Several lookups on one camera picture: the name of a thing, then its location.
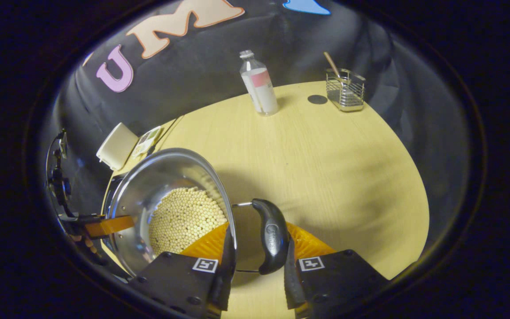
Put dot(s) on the white toaster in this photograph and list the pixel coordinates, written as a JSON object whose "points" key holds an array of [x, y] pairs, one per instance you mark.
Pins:
{"points": [[117, 148]]}

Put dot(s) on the clear bottle with pink label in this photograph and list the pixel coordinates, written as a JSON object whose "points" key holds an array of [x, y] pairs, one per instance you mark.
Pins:
{"points": [[261, 93]]}

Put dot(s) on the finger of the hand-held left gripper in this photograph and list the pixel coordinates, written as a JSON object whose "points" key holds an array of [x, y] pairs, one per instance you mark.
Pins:
{"points": [[109, 226]]}

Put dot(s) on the pile of yellow beans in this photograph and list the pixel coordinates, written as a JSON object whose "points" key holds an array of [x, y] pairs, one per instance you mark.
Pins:
{"points": [[184, 221]]}

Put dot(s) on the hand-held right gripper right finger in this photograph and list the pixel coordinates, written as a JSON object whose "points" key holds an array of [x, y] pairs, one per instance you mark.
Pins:
{"points": [[291, 283]]}

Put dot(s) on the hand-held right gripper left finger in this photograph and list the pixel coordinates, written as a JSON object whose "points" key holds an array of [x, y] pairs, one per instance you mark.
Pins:
{"points": [[222, 283]]}

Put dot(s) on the white divided dish of beans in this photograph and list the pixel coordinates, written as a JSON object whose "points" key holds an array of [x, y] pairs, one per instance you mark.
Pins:
{"points": [[146, 141]]}

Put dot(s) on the wooden stick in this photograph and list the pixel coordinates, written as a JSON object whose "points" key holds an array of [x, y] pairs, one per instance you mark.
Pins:
{"points": [[331, 64]]}

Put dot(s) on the round black desk grommet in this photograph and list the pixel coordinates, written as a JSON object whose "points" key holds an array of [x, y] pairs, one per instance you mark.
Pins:
{"points": [[317, 99]]}

